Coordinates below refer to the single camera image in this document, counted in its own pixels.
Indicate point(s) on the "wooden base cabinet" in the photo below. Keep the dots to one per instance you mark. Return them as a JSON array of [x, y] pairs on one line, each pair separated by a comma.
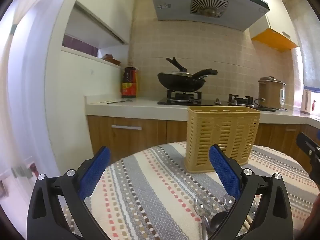
[[150, 137]]

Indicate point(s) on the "cream and orange wall cabinet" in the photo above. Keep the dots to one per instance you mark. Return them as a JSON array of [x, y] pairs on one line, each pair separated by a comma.
[[272, 40]]

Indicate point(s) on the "black gas stove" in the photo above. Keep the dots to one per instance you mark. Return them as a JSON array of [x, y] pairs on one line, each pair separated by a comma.
[[207, 102]]

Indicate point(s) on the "yellow plastic utensil basket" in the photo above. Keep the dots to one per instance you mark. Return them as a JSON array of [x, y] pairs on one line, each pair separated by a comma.
[[225, 127]]

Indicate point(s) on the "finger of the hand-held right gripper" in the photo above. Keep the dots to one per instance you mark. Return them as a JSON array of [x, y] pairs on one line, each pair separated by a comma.
[[307, 143]]

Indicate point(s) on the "striped woven tablecloth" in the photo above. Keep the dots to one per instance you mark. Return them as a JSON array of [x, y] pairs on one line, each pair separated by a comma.
[[150, 192]]

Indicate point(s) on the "black wok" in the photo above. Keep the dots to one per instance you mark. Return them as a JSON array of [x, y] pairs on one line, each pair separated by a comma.
[[180, 82]]

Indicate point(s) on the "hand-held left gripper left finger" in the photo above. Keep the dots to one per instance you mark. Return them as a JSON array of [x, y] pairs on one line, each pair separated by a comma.
[[95, 172]]

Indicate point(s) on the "dark sauce bottle red label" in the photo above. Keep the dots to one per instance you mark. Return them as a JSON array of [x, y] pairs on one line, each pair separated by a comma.
[[129, 85]]

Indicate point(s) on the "pink white jug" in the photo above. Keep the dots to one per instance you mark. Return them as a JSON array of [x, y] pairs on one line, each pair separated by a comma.
[[306, 101]]

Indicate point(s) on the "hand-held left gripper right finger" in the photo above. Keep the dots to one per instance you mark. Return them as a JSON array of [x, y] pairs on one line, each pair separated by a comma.
[[225, 172]]

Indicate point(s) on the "brown wooden box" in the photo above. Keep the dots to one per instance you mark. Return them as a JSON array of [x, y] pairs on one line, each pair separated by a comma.
[[111, 59]]

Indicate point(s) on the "clear plastic spoon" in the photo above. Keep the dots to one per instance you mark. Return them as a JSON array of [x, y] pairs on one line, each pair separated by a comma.
[[202, 205], [228, 201]]

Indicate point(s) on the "grey window blind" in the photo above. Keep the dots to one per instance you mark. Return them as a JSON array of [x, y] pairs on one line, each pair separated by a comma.
[[310, 42]]

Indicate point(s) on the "grey range hood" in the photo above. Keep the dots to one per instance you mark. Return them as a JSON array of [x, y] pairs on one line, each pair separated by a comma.
[[200, 5]]

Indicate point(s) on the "brown rice cooker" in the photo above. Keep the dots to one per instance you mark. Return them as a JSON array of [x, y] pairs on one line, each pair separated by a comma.
[[270, 92]]

